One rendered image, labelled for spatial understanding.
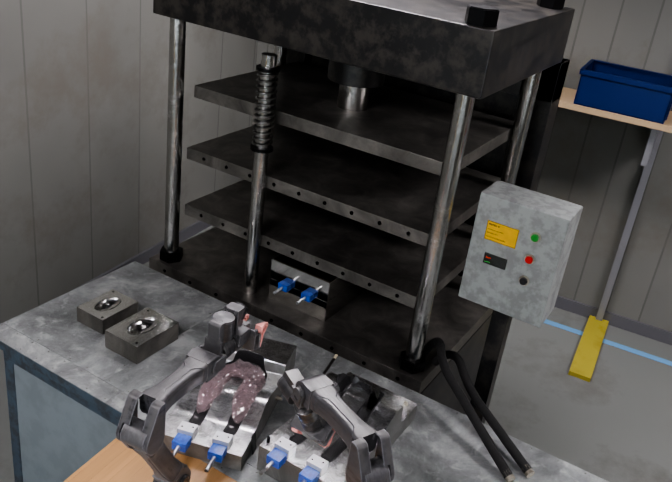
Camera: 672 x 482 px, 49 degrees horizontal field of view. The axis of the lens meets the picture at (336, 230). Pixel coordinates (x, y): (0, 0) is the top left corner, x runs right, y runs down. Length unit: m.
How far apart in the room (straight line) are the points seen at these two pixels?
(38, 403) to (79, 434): 0.21
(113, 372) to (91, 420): 0.19
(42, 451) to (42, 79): 1.76
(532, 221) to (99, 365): 1.49
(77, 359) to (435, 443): 1.20
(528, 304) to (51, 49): 2.50
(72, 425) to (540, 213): 1.71
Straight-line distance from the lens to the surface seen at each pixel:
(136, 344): 2.58
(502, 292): 2.59
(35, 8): 3.77
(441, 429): 2.48
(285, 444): 2.15
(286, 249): 2.89
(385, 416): 2.28
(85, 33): 4.01
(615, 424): 4.18
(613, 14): 4.53
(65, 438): 2.85
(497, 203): 2.48
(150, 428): 1.77
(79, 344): 2.72
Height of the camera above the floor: 2.35
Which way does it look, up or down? 25 degrees down
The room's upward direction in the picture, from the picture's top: 8 degrees clockwise
